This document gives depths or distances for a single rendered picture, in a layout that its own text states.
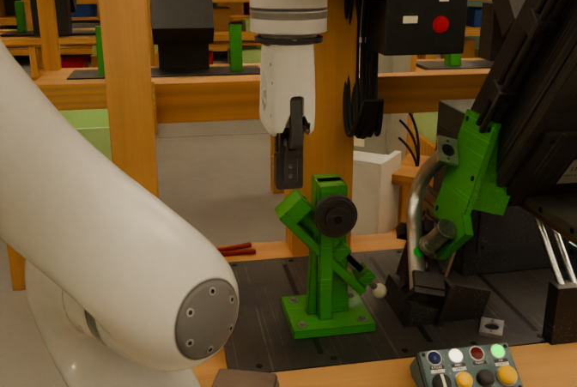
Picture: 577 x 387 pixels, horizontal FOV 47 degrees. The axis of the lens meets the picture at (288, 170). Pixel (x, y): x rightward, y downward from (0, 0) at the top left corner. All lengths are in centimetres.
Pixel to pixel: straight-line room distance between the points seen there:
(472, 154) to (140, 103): 67
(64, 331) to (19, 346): 239
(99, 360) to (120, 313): 15
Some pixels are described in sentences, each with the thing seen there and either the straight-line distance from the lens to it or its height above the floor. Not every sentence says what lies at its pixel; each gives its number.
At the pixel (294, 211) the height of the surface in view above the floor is 113.
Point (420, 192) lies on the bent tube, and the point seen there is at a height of 110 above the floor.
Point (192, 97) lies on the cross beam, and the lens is 150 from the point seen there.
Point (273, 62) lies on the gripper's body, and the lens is 70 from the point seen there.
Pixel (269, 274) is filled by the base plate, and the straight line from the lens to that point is 143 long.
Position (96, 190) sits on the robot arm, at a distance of 53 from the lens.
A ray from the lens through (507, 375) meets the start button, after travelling 111.
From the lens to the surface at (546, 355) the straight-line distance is 124.
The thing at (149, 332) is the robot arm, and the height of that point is 125.
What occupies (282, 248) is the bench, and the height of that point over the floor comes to 88.
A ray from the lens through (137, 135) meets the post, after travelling 143.
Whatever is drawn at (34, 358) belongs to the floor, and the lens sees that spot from 297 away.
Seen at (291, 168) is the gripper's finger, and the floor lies 131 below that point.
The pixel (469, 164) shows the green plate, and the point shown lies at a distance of 122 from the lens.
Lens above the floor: 154
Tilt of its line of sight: 18 degrees down
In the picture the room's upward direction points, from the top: straight up
